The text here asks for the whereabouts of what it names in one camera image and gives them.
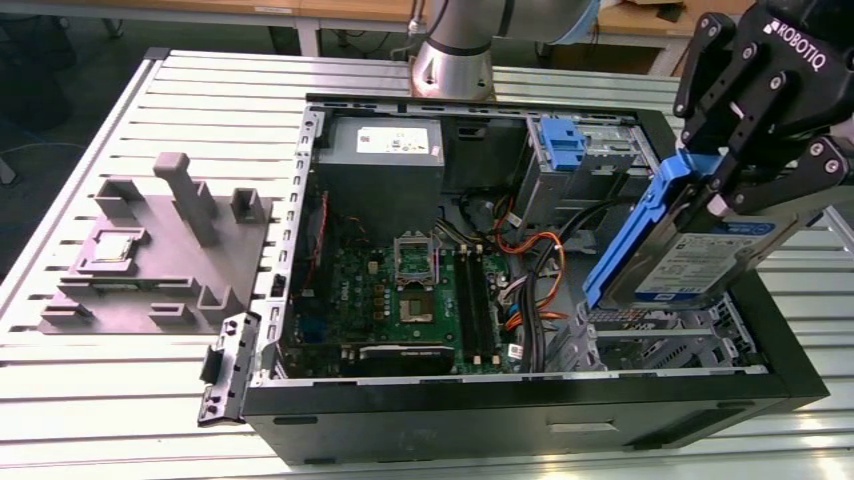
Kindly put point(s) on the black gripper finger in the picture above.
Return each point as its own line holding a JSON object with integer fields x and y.
{"x": 781, "y": 170}
{"x": 708, "y": 75}

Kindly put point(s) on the hard disk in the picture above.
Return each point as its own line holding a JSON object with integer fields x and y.
{"x": 695, "y": 265}

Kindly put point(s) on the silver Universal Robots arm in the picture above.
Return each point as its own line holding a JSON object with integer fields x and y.
{"x": 448, "y": 70}

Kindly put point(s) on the metal disk bay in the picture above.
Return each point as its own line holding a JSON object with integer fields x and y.
{"x": 641, "y": 334}

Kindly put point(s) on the blue plastic drive latch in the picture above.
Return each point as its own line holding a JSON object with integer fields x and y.
{"x": 564, "y": 145}

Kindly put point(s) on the metal optical drive cage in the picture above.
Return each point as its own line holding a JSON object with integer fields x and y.
{"x": 554, "y": 195}

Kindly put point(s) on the black RAM slot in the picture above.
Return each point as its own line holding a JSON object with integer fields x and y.
{"x": 469, "y": 300}
{"x": 486, "y": 300}

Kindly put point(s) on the grey power supply unit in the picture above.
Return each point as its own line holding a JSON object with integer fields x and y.
{"x": 381, "y": 190}

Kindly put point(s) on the thin metal locking lever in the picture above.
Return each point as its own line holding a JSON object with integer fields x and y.
{"x": 438, "y": 270}

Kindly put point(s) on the CPU socket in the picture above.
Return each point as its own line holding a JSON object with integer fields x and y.
{"x": 421, "y": 307}

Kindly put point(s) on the green motherboard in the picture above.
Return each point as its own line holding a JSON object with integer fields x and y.
{"x": 361, "y": 295}

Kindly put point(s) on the black graphics card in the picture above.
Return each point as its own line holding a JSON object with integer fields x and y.
{"x": 401, "y": 360}

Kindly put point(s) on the black PC case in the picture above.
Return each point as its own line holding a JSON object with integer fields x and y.
{"x": 468, "y": 420}

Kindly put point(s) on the grey plastic parts rack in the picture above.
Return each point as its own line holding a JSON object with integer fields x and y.
{"x": 174, "y": 280}

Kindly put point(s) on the silver CPU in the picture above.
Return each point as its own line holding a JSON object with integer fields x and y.
{"x": 114, "y": 250}

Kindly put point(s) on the green RAM stick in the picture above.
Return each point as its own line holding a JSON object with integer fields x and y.
{"x": 123, "y": 286}

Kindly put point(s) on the wooden desk white frame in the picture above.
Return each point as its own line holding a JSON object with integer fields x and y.
{"x": 634, "y": 22}

